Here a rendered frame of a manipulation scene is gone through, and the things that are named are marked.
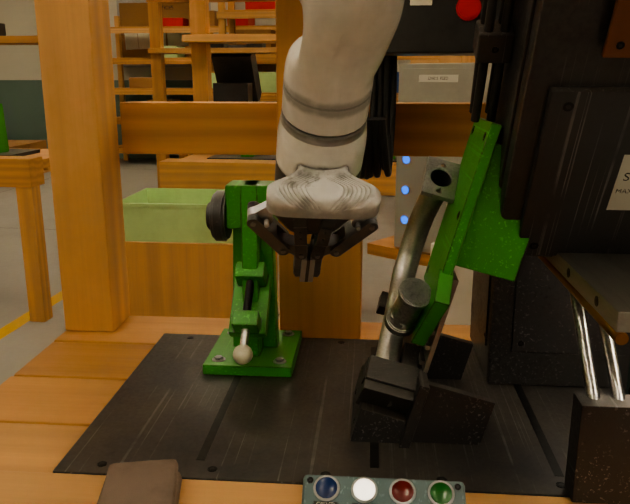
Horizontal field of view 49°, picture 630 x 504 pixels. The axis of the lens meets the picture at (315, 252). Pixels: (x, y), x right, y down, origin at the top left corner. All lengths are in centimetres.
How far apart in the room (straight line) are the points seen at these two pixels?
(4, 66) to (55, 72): 1140
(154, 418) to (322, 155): 48
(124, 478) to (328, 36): 48
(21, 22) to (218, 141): 1128
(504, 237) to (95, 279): 74
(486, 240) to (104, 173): 69
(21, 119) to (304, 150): 1202
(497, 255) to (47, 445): 59
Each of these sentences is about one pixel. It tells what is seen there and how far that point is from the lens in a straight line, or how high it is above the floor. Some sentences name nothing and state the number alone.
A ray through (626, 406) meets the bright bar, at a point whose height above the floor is 101.
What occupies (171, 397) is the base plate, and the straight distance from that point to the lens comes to 97.
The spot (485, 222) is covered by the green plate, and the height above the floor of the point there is 116.
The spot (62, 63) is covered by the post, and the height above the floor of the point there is 134.
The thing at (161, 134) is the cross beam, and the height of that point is 122.
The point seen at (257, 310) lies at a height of 99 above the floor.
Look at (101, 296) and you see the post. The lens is 126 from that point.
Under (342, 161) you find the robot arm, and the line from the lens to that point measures 56.
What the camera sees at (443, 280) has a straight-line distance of 76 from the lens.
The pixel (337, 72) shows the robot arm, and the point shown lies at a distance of 50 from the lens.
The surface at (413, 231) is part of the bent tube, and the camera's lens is 90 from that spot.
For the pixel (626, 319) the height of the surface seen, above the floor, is 112.
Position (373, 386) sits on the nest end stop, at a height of 97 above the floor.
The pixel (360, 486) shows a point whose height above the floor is 95.
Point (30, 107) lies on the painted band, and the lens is 1243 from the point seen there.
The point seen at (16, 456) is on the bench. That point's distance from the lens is 93.
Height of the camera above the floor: 132
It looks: 14 degrees down
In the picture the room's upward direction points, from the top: straight up
